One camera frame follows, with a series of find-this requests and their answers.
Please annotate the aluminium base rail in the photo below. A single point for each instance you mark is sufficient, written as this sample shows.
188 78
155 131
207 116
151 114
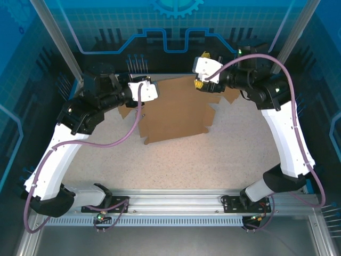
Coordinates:
175 202

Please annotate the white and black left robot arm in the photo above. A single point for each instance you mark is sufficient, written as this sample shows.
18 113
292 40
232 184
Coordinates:
61 160

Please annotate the brown cardboard paper box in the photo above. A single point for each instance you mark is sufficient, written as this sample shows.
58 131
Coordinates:
175 112

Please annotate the small connector with green light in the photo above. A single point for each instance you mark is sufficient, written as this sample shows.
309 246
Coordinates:
257 218
100 216

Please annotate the grey metal panel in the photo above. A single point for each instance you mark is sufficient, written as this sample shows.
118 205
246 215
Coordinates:
173 242

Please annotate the aluminium frame side rail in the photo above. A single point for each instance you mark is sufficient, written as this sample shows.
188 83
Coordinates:
28 237
323 237

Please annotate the aluminium frame post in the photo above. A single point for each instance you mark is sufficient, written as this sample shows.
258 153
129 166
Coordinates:
61 40
291 34

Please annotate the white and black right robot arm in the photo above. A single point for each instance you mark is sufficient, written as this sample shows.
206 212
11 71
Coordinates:
287 138

